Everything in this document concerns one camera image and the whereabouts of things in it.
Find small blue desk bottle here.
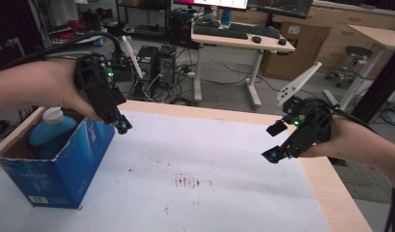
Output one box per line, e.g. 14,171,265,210
220,8,233,27

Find black metal shelf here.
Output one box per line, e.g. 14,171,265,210
115,0,172,39

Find blue bottle with white cap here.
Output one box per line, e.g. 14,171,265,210
28,106,79,160

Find large brown cardboard box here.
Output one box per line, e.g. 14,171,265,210
260,21,332,81

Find bundle of computer cables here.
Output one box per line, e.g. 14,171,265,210
129,61,200,106

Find black computer tower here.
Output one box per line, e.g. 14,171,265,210
158,44,178,89
136,44,160,82

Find person's right hand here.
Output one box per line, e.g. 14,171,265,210
299,115,358,159

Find black keyboard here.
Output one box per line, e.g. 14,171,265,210
192,25,249,41
229,22,282,40

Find wooden cabinet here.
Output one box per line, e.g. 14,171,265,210
232,2,395,80

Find black round stool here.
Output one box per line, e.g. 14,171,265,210
324,45,374,88

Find dark computer monitor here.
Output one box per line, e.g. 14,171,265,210
247,0,314,19

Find lit computer monitor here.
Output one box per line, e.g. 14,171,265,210
173,0,249,11

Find light wooden side table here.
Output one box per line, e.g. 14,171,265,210
339,24,395,111

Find white paper sheet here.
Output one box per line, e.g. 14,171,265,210
0,109,333,232

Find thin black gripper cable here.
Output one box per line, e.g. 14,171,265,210
331,106,378,133

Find black metal frame post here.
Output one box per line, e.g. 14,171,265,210
351,43,395,124

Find wooden desk with white legs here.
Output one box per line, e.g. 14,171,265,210
190,30,296,111

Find person's left hand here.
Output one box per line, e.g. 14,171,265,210
24,58,104,123

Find white power strip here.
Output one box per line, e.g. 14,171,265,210
323,89,340,106

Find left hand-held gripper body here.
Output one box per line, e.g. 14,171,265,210
73,35,145,127

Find thick black gripper cable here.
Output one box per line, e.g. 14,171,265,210
0,31,124,71

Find black tripod legs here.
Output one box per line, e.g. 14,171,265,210
382,188,395,232

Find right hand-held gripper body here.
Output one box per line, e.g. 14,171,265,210
276,61,334,160

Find blue cardboard box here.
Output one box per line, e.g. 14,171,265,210
0,107,116,210

